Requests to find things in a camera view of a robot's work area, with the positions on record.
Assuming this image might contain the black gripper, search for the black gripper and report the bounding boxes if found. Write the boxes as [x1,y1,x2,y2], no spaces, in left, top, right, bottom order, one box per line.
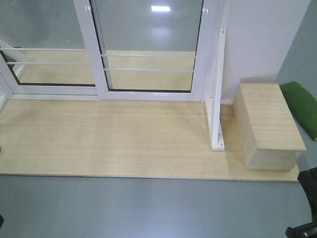
[285,167,317,238]

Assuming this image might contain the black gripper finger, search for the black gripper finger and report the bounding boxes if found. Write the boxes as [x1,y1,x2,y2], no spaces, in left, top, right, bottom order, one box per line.
[0,215,4,228]

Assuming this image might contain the white sliding glass door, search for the white sliding glass door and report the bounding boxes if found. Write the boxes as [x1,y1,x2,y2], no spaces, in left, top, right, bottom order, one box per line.
[74,0,230,102]

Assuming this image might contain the white fixed glass door panel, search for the white fixed glass door panel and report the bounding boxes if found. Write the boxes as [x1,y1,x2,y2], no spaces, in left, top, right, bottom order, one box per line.
[0,0,103,99]

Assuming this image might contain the light wooden box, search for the light wooden box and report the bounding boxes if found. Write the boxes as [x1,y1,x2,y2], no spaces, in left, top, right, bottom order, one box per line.
[233,83,306,171]

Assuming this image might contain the green sandbag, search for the green sandbag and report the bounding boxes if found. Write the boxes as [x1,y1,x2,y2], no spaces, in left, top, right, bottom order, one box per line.
[279,81,317,141]

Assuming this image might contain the white diagonal support brace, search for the white diagonal support brace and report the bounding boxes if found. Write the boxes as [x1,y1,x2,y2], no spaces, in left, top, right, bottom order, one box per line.
[205,25,226,151]

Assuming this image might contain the light wooden base platform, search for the light wooden base platform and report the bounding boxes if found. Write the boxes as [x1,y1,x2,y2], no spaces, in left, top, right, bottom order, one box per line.
[0,99,299,181]

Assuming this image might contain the white partition wall panel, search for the white partition wall panel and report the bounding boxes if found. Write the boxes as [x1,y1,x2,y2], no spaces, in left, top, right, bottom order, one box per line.
[221,0,310,103]

